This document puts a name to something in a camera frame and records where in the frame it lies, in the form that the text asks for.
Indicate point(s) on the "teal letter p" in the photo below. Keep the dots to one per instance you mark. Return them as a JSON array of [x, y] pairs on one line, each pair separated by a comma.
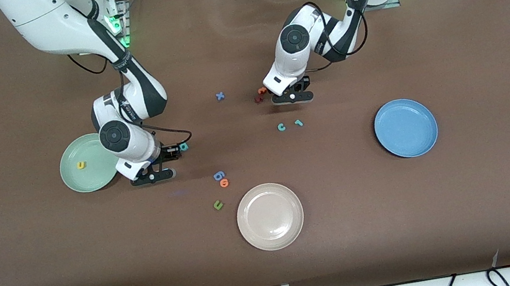
[[184, 147]]

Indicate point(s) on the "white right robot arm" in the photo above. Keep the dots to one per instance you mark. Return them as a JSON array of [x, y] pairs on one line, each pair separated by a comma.
[[55, 21]]

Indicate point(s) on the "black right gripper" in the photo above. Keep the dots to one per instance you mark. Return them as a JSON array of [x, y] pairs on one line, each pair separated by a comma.
[[167, 152]]

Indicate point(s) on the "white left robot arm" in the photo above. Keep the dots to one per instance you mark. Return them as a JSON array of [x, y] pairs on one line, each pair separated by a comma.
[[296, 52]]

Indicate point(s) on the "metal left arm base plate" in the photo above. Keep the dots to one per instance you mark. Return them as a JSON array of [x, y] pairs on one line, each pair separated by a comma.
[[393, 4]]

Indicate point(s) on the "teal letter c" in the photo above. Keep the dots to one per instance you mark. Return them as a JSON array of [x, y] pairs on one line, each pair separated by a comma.
[[278, 128]]

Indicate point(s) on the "beige plate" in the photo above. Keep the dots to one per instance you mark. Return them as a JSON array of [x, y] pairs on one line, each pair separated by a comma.
[[270, 217]]

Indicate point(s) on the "dark red letter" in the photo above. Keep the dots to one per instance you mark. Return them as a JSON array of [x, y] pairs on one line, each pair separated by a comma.
[[258, 99]]

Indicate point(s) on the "orange letter o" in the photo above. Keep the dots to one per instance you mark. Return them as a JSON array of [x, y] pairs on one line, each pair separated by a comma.
[[222, 184]]

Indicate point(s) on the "blue plate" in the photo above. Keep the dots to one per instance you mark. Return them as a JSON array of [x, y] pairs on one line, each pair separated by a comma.
[[406, 128]]

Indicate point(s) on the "orange letter t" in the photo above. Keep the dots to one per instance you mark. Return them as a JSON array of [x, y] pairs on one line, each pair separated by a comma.
[[261, 91]]

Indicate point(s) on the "light green plate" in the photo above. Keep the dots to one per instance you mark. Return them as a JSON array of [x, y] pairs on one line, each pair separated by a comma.
[[83, 181]]

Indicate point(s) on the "yellow letter n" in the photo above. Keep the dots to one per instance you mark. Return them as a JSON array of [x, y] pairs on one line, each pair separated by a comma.
[[78, 165]]

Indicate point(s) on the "green letter u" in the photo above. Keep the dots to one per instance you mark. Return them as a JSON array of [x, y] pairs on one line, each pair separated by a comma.
[[217, 206]]

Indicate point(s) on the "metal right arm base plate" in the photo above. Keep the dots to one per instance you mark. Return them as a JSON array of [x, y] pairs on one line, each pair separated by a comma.
[[127, 37]]

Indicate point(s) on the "white paper scrap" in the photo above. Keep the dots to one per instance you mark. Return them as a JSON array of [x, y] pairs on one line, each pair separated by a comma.
[[496, 259]]

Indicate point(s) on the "teal letter r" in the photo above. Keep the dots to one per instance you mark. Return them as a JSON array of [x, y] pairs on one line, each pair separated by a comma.
[[298, 122]]

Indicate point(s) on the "blue letter x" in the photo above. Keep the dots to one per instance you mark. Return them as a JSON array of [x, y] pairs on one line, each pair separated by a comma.
[[220, 96]]

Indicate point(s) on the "blue letter g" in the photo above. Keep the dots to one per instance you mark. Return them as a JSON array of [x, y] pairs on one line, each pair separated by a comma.
[[219, 175]]

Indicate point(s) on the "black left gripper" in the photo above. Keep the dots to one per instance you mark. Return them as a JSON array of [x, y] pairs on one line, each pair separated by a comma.
[[303, 83]]

